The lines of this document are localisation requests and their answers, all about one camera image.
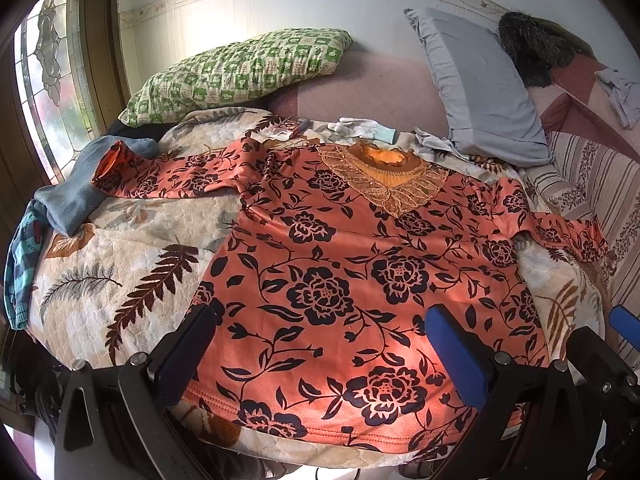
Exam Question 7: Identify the pink pillow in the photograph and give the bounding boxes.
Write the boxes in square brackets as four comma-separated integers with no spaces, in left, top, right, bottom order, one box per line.
[267,50,453,133]

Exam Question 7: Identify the teal patterned cloth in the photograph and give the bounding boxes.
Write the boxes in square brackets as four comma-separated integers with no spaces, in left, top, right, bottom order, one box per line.
[4,200,51,331]

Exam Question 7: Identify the grey crumpled garment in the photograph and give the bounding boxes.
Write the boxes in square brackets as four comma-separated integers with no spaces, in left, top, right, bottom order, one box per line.
[594,67,640,130]

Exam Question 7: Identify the grey pillow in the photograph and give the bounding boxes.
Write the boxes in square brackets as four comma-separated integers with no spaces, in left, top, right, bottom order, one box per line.
[404,7,556,168]

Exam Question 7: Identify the small printed packet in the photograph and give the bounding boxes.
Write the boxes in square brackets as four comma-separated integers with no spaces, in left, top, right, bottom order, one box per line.
[255,119,308,142]

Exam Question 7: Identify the white and teal socks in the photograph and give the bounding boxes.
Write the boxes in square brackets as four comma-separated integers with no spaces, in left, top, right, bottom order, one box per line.
[327,117,398,143]

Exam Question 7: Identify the stained glass window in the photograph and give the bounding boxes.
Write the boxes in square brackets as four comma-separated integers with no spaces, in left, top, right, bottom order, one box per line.
[12,0,108,181]

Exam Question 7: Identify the striped patchwork quilt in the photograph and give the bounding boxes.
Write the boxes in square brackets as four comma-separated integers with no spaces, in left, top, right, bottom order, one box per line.
[520,52,640,361]

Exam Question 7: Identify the orange floral shirt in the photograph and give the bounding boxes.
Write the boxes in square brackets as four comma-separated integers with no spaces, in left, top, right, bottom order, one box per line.
[92,137,611,453]

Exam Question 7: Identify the green checked pillow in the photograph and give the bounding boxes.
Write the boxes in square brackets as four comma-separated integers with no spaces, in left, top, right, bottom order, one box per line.
[120,27,353,128]

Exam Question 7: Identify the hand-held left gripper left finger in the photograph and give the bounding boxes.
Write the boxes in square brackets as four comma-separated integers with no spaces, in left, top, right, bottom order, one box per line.
[54,304,218,480]

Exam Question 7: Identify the leaf print fleece blanket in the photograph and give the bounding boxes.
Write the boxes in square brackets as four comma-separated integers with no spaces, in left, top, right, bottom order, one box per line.
[25,107,608,471]

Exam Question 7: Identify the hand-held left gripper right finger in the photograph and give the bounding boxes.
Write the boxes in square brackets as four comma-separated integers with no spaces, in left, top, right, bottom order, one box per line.
[424,303,602,480]

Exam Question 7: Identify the dark fur-trimmed coat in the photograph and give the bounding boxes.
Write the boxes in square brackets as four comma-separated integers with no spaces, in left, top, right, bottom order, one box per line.
[497,10,596,88]

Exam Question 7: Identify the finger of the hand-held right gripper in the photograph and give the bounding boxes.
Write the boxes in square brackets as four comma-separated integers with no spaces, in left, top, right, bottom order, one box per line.
[608,304,640,353]
[565,325,640,471]

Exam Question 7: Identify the dark cloth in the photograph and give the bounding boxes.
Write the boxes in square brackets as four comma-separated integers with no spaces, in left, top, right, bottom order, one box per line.
[105,119,173,142]

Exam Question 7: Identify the light grey cloth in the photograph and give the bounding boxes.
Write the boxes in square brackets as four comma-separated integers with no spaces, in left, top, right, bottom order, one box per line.
[412,127,471,161]

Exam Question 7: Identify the blue-grey garment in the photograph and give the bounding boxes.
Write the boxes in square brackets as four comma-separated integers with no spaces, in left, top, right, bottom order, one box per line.
[34,136,160,237]

